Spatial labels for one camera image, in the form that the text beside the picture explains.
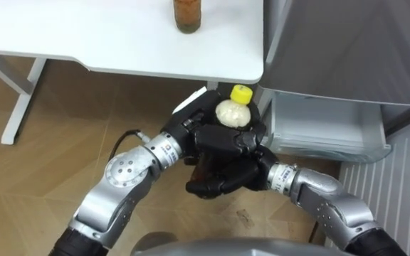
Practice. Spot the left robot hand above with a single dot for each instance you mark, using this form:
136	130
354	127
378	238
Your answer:
215	140

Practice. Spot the grey fridge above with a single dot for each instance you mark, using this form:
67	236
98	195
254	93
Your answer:
347	49

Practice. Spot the white desk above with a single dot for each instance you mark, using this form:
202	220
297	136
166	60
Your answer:
126	35

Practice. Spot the yellow-capped drink bottle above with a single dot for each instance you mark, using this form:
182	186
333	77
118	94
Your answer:
234	112

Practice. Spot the brown drink bottle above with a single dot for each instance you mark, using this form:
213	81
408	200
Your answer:
187	16

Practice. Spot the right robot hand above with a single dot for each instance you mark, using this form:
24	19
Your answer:
226	177

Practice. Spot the open grey fridge door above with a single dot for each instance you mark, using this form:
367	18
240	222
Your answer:
390	199

